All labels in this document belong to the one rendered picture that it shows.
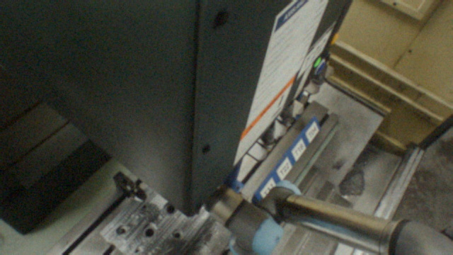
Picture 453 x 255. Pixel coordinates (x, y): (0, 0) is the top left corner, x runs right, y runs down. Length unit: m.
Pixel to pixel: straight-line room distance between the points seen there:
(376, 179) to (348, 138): 0.24
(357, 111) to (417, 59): 0.37
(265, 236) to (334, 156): 1.01
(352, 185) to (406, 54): 0.63
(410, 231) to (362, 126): 1.09
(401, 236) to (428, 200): 2.09
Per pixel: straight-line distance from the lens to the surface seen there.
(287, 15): 0.39
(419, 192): 2.79
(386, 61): 1.61
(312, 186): 1.62
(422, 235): 0.70
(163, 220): 1.18
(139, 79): 0.35
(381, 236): 0.73
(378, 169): 1.87
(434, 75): 1.59
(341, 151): 1.72
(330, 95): 1.78
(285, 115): 1.10
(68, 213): 1.65
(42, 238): 1.65
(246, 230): 0.76
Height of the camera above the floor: 2.11
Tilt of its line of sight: 56 degrees down
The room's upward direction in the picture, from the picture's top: 11 degrees clockwise
